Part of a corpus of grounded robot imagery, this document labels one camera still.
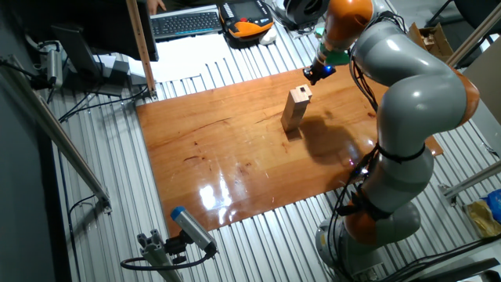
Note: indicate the blue plastic bag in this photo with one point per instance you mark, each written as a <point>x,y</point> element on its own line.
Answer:
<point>496,203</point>

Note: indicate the aluminium profile camera stand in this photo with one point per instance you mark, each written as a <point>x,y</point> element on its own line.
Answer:
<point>156,254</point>

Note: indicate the grey board panel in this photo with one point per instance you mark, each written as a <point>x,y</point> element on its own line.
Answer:
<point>485,74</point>

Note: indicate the aluminium frame beam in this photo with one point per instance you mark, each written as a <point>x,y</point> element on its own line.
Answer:
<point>58,137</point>

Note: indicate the silver camera with blue cap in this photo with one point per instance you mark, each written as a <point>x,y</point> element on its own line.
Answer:
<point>192,229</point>

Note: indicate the black computer monitor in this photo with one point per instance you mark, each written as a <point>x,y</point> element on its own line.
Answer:
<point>109,27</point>

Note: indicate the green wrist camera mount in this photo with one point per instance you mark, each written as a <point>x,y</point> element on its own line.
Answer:
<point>338,58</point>

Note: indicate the white computer mouse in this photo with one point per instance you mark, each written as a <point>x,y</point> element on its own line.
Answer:
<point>269,37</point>

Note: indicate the orange and black teach pendant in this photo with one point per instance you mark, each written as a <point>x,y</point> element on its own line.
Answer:
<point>246,27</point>

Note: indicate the black round spool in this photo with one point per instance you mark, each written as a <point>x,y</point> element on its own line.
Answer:
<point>301,13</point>

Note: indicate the aluminium profile bar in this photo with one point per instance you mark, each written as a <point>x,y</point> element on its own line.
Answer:
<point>473,37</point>
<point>469,182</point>

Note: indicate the black computer keyboard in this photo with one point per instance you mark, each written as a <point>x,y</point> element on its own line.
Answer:
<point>184,24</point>

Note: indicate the white paper sheets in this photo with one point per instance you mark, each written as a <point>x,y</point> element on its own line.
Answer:
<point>184,58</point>

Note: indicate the yellow plastic bag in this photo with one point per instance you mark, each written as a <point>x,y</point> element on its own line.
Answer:
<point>483,219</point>

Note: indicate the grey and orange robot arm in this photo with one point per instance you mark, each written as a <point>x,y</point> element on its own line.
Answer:
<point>422,102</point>

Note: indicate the wood coloured upright post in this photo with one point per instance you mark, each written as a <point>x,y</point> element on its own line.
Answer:
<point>141,47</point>

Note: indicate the glossy brown wooden board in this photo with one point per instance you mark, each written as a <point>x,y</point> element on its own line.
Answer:
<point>219,168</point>

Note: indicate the open cardboard box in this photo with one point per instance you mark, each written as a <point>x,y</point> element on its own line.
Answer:
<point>430,41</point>

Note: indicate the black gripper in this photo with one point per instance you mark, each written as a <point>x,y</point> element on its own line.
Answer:
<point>323,70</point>

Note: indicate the grey box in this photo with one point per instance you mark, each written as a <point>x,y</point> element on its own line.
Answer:
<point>117,72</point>

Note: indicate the black office chair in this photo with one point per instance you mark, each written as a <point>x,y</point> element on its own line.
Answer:
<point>477,9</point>

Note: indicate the black camera clamp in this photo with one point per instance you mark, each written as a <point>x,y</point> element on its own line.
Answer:
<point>176,246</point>

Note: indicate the bare person hand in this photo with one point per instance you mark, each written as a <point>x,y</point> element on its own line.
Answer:
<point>154,4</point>

